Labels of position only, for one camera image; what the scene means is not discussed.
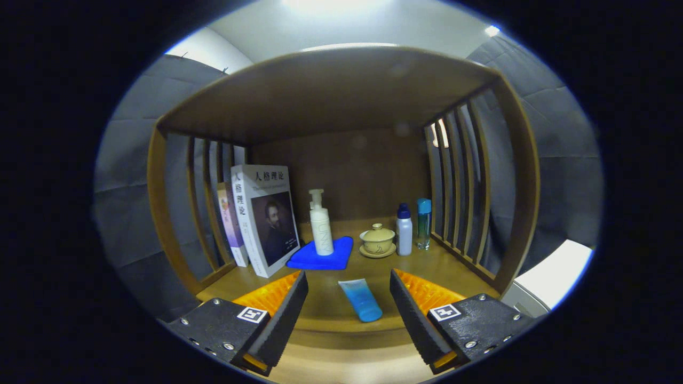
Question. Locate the white bottle with blue cap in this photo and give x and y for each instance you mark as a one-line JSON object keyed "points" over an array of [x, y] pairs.
{"points": [[404, 234]]}

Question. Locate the white appliance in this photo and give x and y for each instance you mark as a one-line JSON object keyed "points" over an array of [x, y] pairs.
{"points": [[555, 272]]}

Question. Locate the blue folded cloth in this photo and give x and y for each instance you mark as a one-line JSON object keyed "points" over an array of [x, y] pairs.
{"points": [[304, 261]]}

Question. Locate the yellow lidded teacup with saucer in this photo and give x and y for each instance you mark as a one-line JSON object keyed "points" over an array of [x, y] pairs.
{"points": [[378, 242]]}

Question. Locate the wooden cabinet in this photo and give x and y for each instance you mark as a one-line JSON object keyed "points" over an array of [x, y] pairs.
{"points": [[331, 90]]}

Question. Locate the white book with portrait cover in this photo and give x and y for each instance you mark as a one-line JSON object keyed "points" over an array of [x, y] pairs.
{"points": [[267, 224]]}

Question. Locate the black backdrop cloth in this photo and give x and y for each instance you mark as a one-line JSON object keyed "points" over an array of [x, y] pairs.
{"points": [[133, 160]]}

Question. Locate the clear teal bottle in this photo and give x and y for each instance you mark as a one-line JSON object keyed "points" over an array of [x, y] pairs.
{"points": [[423, 224]]}

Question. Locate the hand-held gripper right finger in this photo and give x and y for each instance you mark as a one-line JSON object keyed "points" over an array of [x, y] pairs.
{"points": [[413, 320]]}

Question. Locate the white pump bottle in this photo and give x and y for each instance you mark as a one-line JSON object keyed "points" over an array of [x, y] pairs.
{"points": [[322, 234]]}

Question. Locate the wooden countertop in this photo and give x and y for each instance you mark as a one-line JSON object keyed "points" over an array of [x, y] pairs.
{"points": [[325, 301]]}

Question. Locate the blue cosmetic tube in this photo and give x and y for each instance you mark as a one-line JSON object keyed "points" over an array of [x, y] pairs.
{"points": [[363, 304]]}

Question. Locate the purple book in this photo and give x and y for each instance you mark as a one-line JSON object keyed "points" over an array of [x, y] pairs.
{"points": [[232, 229]]}

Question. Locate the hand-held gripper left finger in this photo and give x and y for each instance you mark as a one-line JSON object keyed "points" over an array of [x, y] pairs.
{"points": [[283, 320]]}

